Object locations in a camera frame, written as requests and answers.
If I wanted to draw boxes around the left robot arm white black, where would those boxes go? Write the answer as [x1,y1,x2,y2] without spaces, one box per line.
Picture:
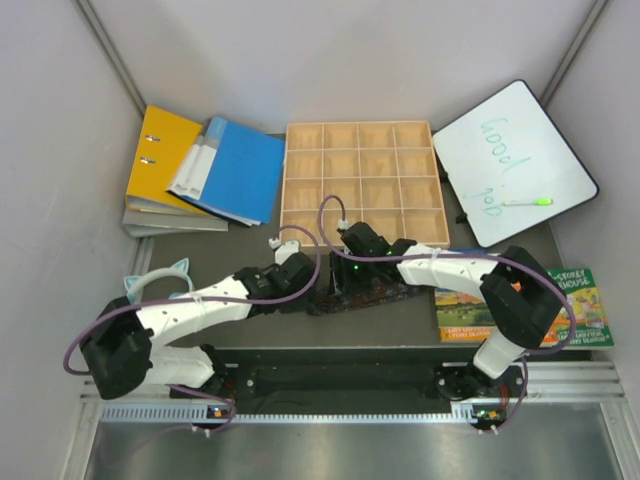
[79,241,319,400]

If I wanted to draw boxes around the blue folder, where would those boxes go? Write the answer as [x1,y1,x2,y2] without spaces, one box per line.
[167,116,285,226]

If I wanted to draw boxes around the white whiteboard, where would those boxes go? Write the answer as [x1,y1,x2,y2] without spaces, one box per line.
[433,80,599,247]

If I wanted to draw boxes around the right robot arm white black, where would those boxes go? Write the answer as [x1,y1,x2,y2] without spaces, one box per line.
[333,219,567,396]

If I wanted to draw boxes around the brown floral necktie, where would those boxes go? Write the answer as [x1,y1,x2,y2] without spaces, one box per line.
[306,282,427,317]

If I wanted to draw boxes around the green marker pen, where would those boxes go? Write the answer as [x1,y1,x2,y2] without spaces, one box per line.
[502,198,553,207]

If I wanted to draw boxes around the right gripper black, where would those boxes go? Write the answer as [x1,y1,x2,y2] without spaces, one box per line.
[329,250,376,298]

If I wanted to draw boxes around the Animal Farm book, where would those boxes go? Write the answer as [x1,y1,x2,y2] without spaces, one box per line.
[434,288,495,343]

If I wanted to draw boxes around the teal cat-ear headphones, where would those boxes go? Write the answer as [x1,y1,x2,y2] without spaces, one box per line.
[123,257,195,304]

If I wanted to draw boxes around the white cable duct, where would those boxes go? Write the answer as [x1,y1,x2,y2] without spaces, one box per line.
[100,401,479,425]

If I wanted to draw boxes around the grey binder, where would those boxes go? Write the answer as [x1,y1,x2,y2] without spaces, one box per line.
[122,209,229,238]

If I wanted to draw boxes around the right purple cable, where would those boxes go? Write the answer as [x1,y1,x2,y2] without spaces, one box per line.
[318,194,577,435]

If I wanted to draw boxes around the green Treehouse book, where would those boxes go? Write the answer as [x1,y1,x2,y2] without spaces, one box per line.
[547,268,614,349]

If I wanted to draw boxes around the yellow ring binder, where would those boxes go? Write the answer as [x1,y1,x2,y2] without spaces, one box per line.
[125,105,202,215]

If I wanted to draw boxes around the wooden compartment tray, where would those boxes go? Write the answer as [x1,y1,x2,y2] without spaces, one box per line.
[280,120,450,249]

